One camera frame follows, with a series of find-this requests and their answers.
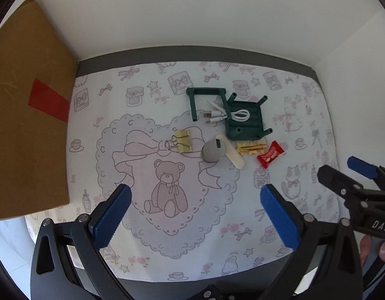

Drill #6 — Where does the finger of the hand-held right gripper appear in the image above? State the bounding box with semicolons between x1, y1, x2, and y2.
347;155;385;192
316;164;368;201

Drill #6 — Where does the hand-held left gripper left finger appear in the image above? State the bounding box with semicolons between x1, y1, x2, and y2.
30;184;140;300

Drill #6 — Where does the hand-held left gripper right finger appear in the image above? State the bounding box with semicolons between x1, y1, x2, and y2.
259;184;363;300

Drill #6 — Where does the red candy packet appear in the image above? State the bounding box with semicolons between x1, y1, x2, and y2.
257;141;286;169

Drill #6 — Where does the gold hair clip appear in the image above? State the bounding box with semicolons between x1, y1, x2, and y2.
236;141;267;156

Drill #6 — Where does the grey oval object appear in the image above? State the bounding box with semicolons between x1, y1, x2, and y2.
200;139;226;163

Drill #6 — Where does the green toy chair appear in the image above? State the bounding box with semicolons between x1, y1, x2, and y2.
186;87;273;141

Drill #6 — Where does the yellow binder clip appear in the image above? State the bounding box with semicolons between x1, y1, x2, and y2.
164;130;194;154

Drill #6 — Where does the white charging cable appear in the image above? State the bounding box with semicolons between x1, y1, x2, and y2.
202;100;251;124

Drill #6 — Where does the brown cardboard box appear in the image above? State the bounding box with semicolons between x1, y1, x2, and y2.
0;0;79;221

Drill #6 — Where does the white printed bear mat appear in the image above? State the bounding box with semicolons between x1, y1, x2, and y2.
25;60;340;283

